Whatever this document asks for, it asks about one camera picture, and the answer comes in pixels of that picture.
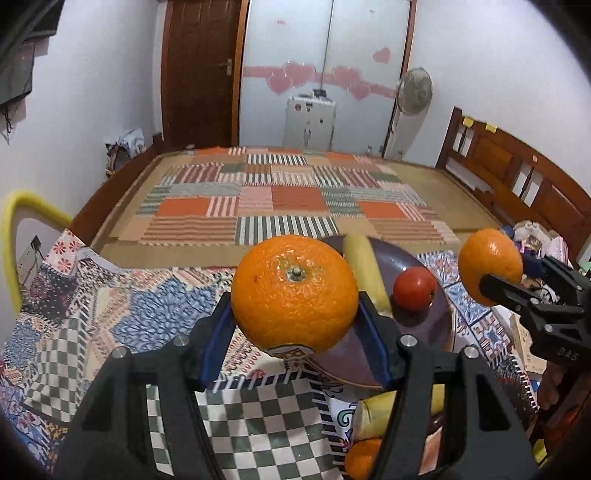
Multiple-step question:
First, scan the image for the printed patchwork blanket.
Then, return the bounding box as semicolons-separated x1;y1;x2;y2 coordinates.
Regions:
0;228;541;480

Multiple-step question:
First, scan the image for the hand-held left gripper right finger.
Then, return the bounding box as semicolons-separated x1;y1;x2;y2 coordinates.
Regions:
355;290;541;480

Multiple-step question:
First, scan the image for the glass door with heart stickers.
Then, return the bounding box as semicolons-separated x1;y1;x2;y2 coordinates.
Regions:
238;0;416;155

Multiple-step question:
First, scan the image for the purple plate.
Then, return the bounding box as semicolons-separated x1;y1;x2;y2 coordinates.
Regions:
308;235;455;389

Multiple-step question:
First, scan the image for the red tomato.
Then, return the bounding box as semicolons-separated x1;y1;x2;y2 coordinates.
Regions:
392;267;438;311

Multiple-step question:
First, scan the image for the pile of colourful clutter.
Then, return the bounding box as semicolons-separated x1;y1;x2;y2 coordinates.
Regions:
501;220;571;280

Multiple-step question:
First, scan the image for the brown wooden door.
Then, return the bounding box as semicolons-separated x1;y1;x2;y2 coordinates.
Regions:
160;0;251;149

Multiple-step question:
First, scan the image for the pale yellow banana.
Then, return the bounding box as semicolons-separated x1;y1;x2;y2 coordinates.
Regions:
342;233;394;315

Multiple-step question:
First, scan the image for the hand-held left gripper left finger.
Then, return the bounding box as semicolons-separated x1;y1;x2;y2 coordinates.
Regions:
54;291;239;480

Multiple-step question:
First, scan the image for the striped patchwork mat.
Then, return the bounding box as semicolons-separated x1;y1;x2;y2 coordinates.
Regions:
135;147;460;246

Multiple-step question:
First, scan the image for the wall power socket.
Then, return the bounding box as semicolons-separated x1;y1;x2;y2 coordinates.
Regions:
17;235;44;282

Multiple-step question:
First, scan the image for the white cabinet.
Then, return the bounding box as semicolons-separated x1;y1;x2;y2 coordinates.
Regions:
284;90;338;151

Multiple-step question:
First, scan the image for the wooden bed frame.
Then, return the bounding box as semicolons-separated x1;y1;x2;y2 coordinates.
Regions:
65;107;591;278

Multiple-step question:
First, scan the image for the cardboard box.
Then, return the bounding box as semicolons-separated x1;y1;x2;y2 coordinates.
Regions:
509;313;548;372

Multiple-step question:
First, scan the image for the white standing fan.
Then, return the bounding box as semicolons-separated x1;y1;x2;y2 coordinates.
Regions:
381;67;434;160

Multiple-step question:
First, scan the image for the yellow chair back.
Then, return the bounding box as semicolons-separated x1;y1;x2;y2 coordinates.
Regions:
0;190;74;315

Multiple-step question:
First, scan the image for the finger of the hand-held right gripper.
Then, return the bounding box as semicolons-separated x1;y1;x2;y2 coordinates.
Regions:
478;273;548;319
522;255;583;291

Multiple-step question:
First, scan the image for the small orange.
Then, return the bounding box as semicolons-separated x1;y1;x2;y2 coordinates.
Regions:
458;228;524;307

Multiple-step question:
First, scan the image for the large orange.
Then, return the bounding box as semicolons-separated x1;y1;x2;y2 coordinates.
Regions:
231;234;361;358

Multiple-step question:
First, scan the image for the pile of bags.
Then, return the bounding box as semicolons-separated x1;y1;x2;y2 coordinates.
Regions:
104;129;163;174

